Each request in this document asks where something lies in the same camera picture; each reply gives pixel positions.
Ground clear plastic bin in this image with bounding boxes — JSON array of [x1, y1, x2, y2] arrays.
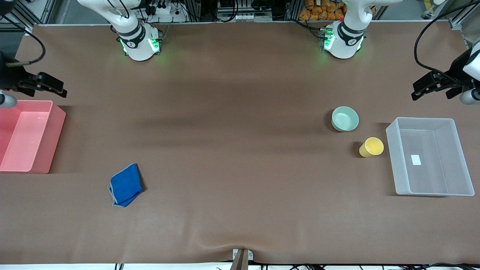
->
[[386, 117, 475, 197]]

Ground orange bagged items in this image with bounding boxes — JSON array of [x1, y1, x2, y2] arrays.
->
[[299, 0, 346, 21]]

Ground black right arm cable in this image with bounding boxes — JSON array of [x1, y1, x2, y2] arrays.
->
[[0, 15, 46, 68]]

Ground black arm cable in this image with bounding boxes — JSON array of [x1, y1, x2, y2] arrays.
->
[[414, 0, 480, 75], [0, 15, 46, 68]]

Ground aluminium frame rail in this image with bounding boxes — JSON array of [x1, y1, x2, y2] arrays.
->
[[448, 0, 480, 31]]

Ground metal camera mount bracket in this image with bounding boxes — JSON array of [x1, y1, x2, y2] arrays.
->
[[230, 248, 254, 270]]

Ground pink plastic bin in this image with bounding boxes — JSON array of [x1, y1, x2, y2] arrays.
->
[[0, 100, 67, 174]]

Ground yellow cup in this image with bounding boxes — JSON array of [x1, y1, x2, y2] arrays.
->
[[359, 137, 384, 158]]

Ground pale green bowl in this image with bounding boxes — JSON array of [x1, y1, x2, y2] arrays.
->
[[331, 106, 360, 132]]

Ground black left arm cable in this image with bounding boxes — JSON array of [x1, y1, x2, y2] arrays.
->
[[414, 0, 480, 75]]

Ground blue cloth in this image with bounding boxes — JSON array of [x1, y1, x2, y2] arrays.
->
[[108, 163, 144, 207]]

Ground white power strip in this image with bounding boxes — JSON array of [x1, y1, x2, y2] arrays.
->
[[141, 0, 189, 24]]

